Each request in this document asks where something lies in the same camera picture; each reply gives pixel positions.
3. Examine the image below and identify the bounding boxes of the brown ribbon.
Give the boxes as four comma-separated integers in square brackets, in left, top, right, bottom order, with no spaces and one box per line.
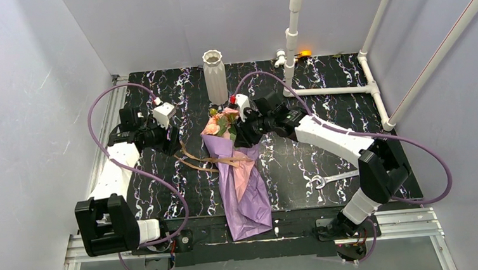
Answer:
[173,141,254,173]

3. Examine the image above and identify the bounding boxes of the white ribbed vase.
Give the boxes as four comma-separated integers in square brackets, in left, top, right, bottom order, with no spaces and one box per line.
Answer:
[202,49,229,105]

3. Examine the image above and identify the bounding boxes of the purple flower bouquet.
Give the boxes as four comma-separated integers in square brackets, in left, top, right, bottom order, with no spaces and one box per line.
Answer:
[201,107,273,241]

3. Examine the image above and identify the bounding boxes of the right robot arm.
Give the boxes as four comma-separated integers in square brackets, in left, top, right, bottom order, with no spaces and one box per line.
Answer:
[229,93,412,240]

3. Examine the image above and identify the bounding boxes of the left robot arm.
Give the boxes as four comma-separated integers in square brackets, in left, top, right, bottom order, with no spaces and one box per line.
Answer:
[75,103,181,257]

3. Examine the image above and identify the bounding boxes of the orange yellow small object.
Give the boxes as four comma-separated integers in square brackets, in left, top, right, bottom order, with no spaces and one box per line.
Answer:
[295,50,312,58]

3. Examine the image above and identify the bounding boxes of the silver wrench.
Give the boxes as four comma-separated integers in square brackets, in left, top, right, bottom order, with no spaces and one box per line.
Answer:
[311,170,359,190]

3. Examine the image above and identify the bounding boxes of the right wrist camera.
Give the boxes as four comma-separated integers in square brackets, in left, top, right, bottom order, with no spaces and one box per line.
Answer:
[228,94,250,121]

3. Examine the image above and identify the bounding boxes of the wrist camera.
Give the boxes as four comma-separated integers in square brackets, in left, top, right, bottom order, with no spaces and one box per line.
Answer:
[152,98,176,129]
[228,94,250,121]

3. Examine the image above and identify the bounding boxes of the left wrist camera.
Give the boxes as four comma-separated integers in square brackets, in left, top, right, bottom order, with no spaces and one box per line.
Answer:
[152,98,176,129]

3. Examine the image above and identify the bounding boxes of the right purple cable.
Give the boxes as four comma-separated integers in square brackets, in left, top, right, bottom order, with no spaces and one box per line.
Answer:
[228,57,459,270]

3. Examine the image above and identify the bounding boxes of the purple cable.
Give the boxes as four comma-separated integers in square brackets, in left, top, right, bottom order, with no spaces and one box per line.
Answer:
[228,57,459,270]
[84,79,195,270]

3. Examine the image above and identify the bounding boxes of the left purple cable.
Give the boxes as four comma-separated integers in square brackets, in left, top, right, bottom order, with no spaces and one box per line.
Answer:
[84,79,195,270]

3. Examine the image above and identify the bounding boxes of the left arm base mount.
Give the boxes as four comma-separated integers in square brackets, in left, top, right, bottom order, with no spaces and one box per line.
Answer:
[132,229,194,255]

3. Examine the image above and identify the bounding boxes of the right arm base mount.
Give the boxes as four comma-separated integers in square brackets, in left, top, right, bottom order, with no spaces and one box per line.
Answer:
[313,215,381,264]

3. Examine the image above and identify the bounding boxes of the white PVC pipe frame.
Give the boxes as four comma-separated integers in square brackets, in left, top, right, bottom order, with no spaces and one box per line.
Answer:
[269,0,478,140]

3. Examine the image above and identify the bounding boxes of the aluminium rail frame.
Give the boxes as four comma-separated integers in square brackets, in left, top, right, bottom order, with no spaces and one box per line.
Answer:
[43,52,458,270]

